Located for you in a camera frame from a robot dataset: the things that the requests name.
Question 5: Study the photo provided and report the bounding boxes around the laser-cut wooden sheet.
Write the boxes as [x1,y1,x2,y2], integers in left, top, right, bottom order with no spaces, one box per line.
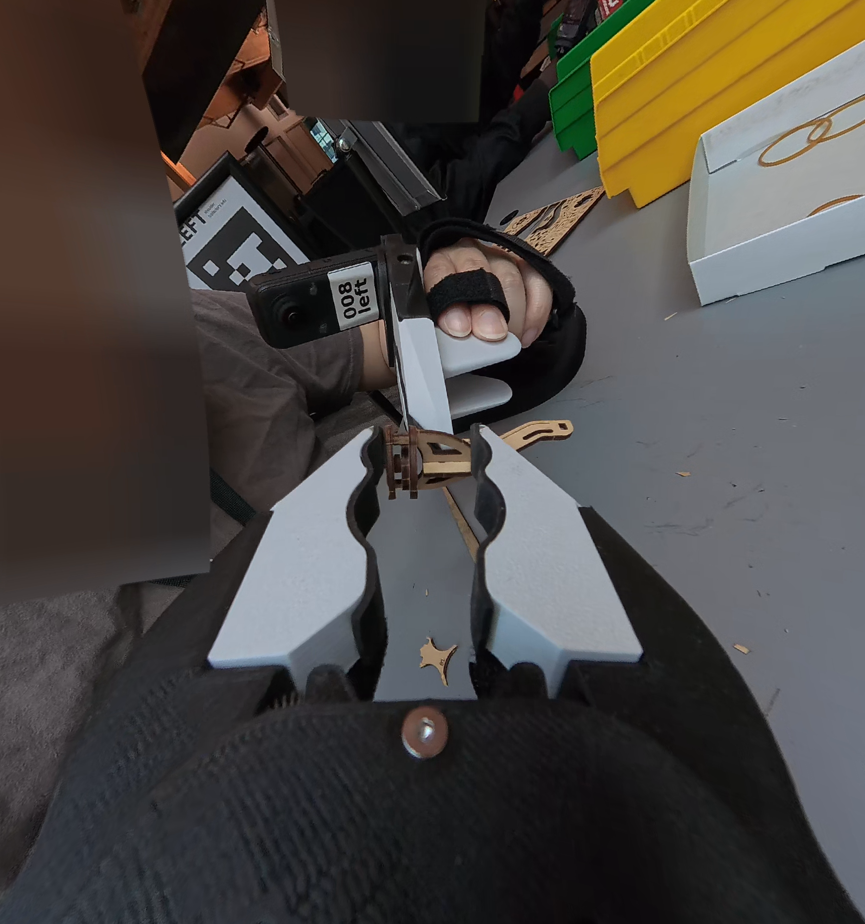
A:
[501,186,607,257]

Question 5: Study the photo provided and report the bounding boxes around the curved slotted wooden part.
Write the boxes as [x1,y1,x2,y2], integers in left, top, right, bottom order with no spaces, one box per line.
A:
[469,420,574,456]

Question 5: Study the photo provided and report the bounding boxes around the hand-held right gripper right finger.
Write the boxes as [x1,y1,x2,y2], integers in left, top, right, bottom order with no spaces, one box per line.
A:
[470,424,643,695]

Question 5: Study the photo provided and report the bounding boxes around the green plastic bin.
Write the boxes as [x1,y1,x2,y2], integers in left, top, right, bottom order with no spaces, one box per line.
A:
[551,43,621,161]
[548,0,653,80]

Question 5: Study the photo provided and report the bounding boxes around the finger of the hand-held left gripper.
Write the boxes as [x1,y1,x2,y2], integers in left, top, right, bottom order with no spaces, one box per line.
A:
[393,318,455,434]

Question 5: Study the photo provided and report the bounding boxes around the person's left forearm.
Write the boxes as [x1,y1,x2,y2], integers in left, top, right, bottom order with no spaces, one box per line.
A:
[360,321,403,394]

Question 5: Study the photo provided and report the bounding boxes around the small star-shaped wooden part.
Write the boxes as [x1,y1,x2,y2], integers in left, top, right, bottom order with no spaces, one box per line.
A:
[418,635,458,687]

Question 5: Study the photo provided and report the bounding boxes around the white cardboard box tray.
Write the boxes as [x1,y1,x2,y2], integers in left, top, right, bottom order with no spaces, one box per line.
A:
[687,25,865,308]

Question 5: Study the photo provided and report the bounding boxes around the loose tan rubber bands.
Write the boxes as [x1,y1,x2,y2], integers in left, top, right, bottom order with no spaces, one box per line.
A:
[757,87,865,218]

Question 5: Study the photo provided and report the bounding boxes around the black framed tag sign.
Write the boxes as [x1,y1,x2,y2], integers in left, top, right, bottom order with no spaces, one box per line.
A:
[174,154,314,293]

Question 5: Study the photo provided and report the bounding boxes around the aluminium frame post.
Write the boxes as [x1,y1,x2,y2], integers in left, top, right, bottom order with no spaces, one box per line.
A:
[335,119,448,210]

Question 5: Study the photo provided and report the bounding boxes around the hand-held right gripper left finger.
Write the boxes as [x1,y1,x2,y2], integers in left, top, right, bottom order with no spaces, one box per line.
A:
[207,426,389,695]

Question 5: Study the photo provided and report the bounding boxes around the person's left hand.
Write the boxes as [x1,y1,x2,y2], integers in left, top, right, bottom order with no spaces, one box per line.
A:
[424,242,556,346]

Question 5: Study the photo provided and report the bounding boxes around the dark cloth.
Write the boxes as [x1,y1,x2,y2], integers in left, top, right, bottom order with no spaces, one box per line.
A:
[396,79,552,225]

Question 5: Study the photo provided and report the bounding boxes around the round wooden model assembly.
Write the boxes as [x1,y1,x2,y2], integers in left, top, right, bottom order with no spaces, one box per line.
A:
[382,424,473,501]

